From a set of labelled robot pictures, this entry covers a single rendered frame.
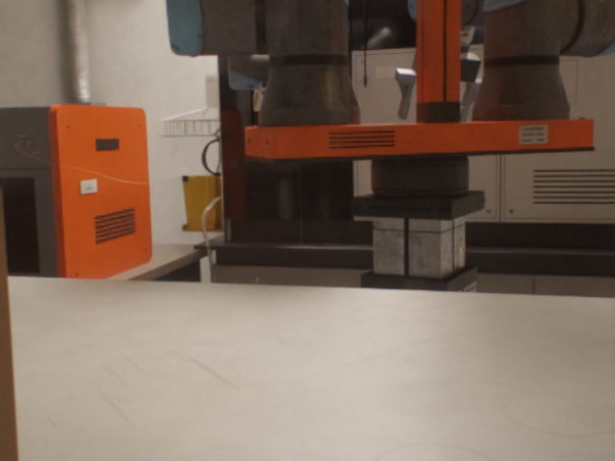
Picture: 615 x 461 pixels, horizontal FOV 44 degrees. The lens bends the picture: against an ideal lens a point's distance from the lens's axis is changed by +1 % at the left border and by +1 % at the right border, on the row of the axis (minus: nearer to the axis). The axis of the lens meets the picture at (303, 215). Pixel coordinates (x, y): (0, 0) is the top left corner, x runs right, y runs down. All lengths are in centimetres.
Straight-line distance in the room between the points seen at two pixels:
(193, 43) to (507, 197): 120
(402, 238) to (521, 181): 97
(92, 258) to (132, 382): 136
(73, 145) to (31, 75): 212
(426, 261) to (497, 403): 67
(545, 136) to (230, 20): 51
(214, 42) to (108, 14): 265
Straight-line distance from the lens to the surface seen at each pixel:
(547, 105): 124
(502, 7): 126
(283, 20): 109
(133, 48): 367
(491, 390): 53
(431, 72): 113
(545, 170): 211
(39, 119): 183
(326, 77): 109
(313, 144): 106
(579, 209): 212
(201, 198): 232
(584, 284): 208
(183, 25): 110
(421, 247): 117
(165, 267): 212
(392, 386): 53
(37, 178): 184
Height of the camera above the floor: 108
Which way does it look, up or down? 7 degrees down
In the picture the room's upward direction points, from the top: 1 degrees counter-clockwise
